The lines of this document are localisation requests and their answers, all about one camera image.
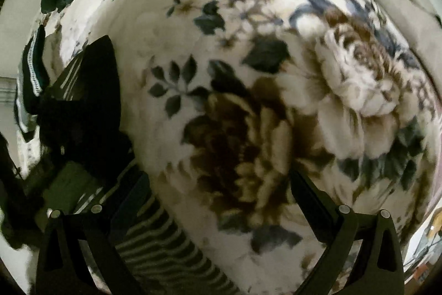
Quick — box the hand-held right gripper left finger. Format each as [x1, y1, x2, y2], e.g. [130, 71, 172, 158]
[35, 171, 151, 295]

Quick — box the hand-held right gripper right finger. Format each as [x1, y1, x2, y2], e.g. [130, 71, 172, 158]
[290, 170, 405, 295]

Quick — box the black white striped garment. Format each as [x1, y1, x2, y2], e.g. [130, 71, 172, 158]
[74, 157, 242, 295]

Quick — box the dark garment with white band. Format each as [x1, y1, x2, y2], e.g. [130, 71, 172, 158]
[15, 25, 51, 133]

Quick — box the floral blanket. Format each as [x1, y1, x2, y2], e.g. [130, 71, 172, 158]
[21, 0, 442, 295]

